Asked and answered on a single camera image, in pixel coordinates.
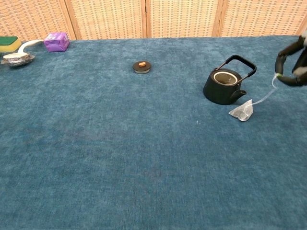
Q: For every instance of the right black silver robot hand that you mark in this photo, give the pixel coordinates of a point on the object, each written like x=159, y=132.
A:
x=279, y=64

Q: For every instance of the black cast iron teapot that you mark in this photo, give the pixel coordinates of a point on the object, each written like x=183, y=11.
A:
x=216, y=91

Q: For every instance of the black teapot lid wooden knob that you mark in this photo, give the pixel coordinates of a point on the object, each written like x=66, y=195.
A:
x=142, y=67

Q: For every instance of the woven rattan folding screen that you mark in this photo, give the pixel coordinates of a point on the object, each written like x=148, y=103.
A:
x=108, y=19

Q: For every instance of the blue velvet tablecloth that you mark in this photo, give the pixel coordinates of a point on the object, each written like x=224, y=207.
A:
x=120, y=143

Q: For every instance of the purple paper-wrapped box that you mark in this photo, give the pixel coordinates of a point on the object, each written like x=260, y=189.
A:
x=56, y=44

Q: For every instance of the white ceramic spoon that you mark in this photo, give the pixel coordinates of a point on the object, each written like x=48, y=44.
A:
x=27, y=44

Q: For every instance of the yellow green sponge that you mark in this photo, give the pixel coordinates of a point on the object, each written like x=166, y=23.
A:
x=8, y=45

